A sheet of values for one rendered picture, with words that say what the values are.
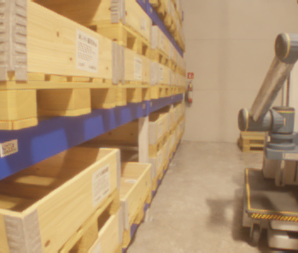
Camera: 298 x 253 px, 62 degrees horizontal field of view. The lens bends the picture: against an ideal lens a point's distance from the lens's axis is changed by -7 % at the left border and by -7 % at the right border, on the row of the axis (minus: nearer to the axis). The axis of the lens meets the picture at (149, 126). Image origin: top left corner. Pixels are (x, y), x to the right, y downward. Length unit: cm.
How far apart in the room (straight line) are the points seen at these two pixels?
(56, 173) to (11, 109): 95
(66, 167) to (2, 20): 103
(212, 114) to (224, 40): 179
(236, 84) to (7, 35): 602
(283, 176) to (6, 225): 244
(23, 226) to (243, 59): 616
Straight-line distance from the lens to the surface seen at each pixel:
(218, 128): 650
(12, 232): 79
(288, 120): 235
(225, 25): 661
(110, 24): 154
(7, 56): 70
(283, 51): 162
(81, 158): 150
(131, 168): 238
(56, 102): 100
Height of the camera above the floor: 128
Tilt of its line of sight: 8 degrees down
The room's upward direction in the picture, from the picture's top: straight up
